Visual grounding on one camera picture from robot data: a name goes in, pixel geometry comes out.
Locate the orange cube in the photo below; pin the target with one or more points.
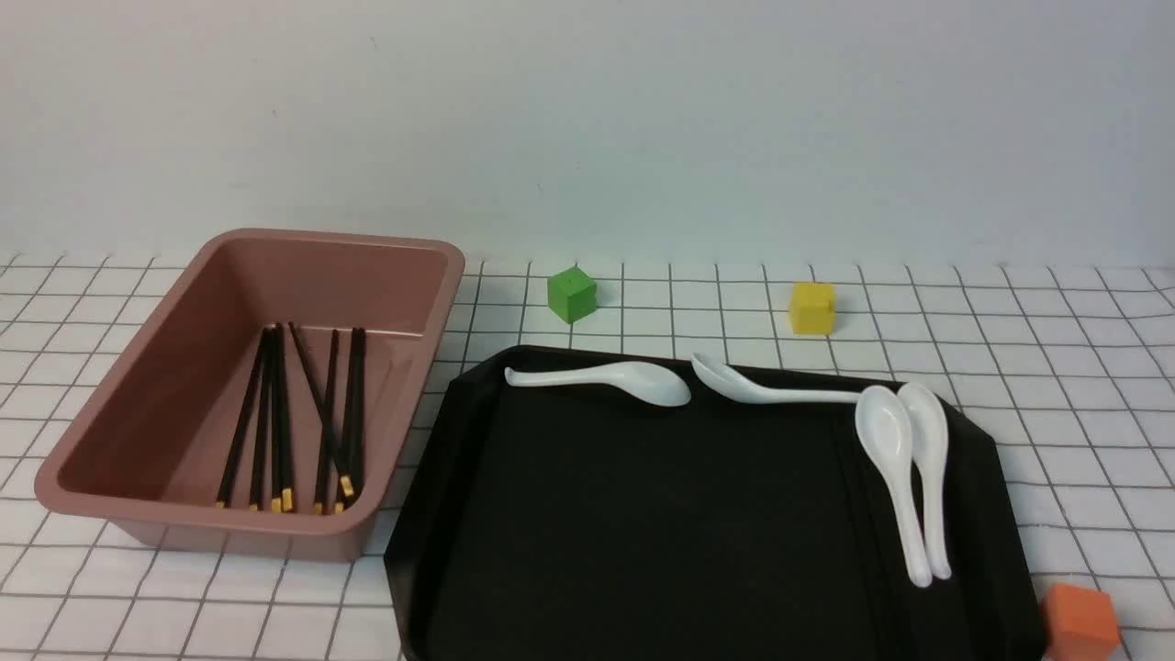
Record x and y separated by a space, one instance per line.
1080 623

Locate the pink rectangular plastic bin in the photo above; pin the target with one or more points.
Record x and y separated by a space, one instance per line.
148 449

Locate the white spoon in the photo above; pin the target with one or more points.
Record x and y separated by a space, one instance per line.
930 452
650 383
885 432
723 379

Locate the black chopstick centre right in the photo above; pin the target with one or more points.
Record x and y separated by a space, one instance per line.
327 428

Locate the white spoon outer right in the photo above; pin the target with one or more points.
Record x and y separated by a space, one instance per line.
930 452

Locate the green cube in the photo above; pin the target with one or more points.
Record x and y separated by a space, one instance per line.
572 294

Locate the black chopstick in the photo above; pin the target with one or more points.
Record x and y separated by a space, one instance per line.
259 459
233 459
284 495
327 428
352 428

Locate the black chopstick far left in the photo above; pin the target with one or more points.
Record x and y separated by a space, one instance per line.
233 459

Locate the black plastic tray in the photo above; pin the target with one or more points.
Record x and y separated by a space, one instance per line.
579 523

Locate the white spoon left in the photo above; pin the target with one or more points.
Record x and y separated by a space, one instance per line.
650 383

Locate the black chopstick diagonal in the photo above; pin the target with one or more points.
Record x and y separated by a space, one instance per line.
340 458

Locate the white spoon top middle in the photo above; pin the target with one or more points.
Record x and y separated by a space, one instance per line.
723 379

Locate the yellow cube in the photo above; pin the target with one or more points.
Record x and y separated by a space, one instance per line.
812 309

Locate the black chopstick far right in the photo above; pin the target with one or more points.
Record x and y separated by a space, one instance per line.
352 428

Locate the white spoon inner right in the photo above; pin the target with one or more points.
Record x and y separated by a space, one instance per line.
885 432

